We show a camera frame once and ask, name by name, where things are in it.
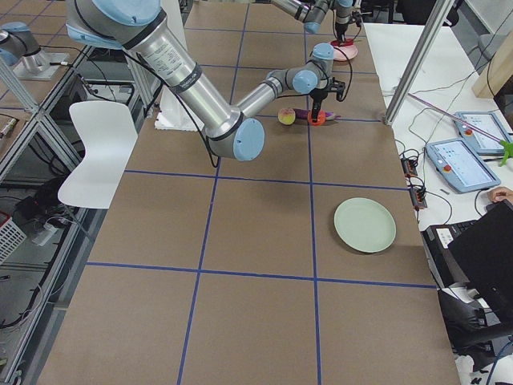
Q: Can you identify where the aluminium frame post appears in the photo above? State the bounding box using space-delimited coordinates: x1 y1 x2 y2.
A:
384 0 458 125

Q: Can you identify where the far blue teach pendant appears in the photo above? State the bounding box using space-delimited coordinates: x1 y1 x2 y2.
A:
454 111 512 155

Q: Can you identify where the black laptop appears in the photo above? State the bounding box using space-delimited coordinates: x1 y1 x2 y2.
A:
422 201 512 321

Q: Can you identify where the person hand at laptop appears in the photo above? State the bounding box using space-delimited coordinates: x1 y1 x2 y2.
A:
487 186 513 203

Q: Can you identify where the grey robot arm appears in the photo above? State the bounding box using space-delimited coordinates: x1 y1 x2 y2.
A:
66 1 345 161
270 0 362 42

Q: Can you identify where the yellow pink peach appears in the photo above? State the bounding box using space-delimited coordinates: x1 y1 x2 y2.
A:
277 107 296 126

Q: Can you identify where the red orange pomegranate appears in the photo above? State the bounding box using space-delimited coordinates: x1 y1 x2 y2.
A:
307 111 326 127

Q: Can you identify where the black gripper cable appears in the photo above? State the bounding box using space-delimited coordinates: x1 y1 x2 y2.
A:
308 47 354 105

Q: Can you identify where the red chili pepper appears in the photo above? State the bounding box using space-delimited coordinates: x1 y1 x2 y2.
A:
330 38 353 47

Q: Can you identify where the blue teach pendant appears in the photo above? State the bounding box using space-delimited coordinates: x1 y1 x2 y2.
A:
454 111 512 155
426 139 501 193

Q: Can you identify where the mint green plate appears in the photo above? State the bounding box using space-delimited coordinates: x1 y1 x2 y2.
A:
333 197 397 253

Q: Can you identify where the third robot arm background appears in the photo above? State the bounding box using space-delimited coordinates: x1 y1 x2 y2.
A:
1 22 57 81

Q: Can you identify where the purple eggplant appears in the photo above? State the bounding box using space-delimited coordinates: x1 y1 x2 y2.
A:
293 108 341 123

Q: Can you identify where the pink plate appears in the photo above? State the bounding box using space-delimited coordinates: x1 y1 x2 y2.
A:
330 40 358 62

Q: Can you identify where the white plastic chair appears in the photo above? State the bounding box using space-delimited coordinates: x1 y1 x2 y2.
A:
58 100 138 209

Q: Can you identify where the near blue teach pendant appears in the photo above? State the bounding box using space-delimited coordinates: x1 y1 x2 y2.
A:
426 139 501 193

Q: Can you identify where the white wire basket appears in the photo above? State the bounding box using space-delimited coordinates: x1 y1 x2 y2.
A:
0 212 26 264

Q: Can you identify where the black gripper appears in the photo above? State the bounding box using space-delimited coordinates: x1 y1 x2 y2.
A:
309 77 345 122
334 10 361 39

